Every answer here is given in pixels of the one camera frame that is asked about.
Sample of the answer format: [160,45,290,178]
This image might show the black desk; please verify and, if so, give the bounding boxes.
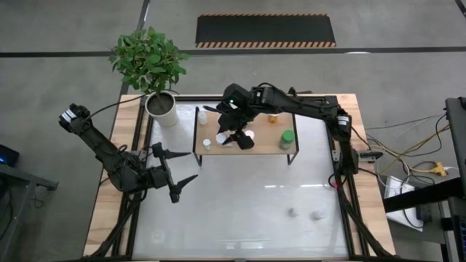
[382,177,466,262]

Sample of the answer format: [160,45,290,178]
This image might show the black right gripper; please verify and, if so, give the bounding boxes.
[217,82,257,151]

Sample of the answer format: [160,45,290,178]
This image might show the black table clamp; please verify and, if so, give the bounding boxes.
[358,150,384,162]

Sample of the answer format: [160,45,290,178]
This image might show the green capped supplement bottle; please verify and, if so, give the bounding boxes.
[279,129,296,151]

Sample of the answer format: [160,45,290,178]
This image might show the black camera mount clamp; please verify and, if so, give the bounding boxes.
[286,86,313,101]

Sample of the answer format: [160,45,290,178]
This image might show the dark grey side table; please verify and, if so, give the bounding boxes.
[0,162,59,262]

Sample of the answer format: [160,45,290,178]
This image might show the yellow power splitter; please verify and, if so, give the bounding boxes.
[430,162,448,178]

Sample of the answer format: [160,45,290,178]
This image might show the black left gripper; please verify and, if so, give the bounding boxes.
[136,142,200,204]

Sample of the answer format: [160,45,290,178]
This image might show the black hazard striped floor mat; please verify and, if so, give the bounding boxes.
[195,13,336,49]

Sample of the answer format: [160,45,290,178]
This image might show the white plant pot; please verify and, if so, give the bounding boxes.
[144,90,179,127]

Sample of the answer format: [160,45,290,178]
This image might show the black aluminium table frame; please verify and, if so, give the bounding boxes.
[85,93,394,262]

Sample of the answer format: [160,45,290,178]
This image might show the black device blue light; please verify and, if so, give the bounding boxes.
[0,144,20,168]

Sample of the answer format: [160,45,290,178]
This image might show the long black arm cable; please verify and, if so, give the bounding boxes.
[86,89,179,119]

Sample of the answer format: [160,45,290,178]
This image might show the green leafy plant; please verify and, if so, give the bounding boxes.
[108,25,191,95]

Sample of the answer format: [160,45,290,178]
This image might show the white paper box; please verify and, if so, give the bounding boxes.
[384,175,425,232]

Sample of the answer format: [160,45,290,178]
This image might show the wooden shelf black metal frame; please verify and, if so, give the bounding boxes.
[192,106,301,167]

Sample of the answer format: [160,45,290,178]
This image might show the yellow cable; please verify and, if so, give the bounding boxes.
[378,123,452,175]

